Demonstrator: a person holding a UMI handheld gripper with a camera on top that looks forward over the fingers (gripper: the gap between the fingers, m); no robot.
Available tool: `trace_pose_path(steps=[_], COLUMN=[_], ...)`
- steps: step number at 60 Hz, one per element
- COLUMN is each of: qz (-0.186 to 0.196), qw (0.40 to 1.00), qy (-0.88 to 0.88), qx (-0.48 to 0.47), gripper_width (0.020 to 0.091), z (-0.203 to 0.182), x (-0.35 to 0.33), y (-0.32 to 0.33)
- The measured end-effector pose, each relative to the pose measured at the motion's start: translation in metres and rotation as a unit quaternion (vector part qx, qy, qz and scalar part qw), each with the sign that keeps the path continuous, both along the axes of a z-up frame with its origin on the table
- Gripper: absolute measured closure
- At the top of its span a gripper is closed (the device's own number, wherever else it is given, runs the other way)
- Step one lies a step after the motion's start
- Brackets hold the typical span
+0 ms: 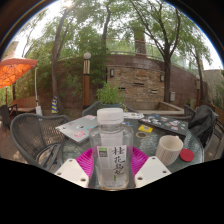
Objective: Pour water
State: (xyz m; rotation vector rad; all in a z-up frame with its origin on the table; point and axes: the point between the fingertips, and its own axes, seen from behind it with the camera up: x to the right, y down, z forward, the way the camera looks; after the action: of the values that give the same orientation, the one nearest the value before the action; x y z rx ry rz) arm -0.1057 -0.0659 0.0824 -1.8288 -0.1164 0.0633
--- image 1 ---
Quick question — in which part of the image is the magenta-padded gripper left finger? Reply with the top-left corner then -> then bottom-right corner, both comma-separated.
54,147 -> 98,190

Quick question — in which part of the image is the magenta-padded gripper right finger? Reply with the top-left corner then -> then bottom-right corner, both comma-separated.
130,146 -> 172,189

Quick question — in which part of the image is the clear drink bottle white cap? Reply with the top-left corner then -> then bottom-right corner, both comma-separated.
88,106 -> 135,191

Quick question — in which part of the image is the white ribbed mug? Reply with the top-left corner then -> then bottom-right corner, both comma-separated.
154,134 -> 185,167

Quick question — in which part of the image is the small tape roll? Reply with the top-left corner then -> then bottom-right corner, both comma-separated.
135,130 -> 149,140

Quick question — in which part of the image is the flat round red coaster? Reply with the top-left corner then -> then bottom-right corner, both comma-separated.
178,148 -> 196,163

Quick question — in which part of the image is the yellow square card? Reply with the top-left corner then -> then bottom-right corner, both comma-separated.
137,123 -> 154,134

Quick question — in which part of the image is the silver laptop with stickers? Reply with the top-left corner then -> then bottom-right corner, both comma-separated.
55,114 -> 100,144

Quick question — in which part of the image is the black laptop with stickers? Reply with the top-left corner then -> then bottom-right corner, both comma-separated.
137,113 -> 190,137

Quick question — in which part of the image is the white sticker sheet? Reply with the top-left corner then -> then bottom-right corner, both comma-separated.
122,111 -> 146,121

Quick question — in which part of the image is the blue yellow striped cone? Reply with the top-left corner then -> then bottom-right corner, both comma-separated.
50,96 -> 60,115

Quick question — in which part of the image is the white canopy leg weight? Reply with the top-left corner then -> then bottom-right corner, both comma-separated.
34,105 -> 44,117

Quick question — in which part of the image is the wooden bench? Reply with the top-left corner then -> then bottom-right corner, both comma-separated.
9,95 -> 39,115

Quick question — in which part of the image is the group of dark patio chairs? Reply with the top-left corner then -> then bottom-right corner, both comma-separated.
0,103 -> 20,130

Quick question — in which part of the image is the green plant in blue pot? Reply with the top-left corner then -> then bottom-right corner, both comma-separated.
96,81 -> 126,110

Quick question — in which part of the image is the orange canopy tent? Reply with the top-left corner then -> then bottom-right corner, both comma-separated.
0,56 -> 39,90

